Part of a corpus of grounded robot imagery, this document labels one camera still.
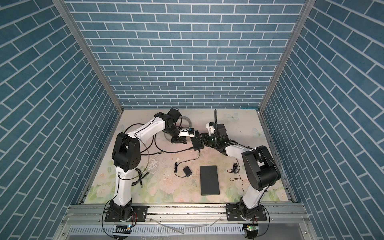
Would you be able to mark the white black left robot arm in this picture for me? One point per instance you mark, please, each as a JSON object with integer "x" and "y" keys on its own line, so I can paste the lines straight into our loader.
{"x": 127, "y": 152}

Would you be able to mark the aluminium corner post right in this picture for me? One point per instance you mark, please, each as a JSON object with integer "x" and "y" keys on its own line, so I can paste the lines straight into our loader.
{"x": 304, "y": 14}

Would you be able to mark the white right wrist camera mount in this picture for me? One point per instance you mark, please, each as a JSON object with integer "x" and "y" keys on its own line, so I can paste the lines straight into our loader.
{"x": 211, "y": 128}

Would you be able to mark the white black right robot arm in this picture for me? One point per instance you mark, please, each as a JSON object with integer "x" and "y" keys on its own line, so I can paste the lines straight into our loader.
{"x": 260, "y": 167}

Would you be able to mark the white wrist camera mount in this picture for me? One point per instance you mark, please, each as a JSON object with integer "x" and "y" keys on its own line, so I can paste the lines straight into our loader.
{"x": 211, "y": 128}
{"x": 187, "y": 132}

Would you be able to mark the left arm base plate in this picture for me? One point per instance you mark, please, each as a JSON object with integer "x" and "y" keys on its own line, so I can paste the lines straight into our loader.
{"x": 127, "y": 214}

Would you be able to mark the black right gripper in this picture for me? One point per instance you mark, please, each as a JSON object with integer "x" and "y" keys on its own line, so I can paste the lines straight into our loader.
{"x": 204, "y": 139}

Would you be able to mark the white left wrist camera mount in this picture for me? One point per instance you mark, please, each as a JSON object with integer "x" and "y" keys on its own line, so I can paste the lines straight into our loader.
{"x": 187, "y": 132}

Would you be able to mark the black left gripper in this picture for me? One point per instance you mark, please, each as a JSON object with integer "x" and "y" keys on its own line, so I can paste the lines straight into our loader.
{"x": 179, "y": 139}

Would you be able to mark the large flat black box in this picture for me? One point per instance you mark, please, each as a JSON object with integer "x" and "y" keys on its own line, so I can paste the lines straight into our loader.
{"x": 209, "y": 181}

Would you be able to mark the aluminium front rail frame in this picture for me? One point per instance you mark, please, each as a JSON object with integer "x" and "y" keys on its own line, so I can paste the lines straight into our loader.
{"x": 181, "y": 221}

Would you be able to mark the black power adapter with cord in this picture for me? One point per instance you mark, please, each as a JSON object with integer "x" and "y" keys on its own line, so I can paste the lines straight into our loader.
{"x": 187, "y": 171}

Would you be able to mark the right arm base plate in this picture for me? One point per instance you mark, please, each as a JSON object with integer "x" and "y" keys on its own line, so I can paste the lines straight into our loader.
{"x": 239, "y": 212}

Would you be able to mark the aluminium corner post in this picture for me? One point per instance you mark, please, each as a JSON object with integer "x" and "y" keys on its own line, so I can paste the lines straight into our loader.
{"x": 77, "y": 34}
{"x": 304, "y": 14}

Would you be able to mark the aluminium corner post left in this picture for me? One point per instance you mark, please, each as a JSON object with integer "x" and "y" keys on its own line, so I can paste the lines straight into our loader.
{"x": 77, "y": 34}

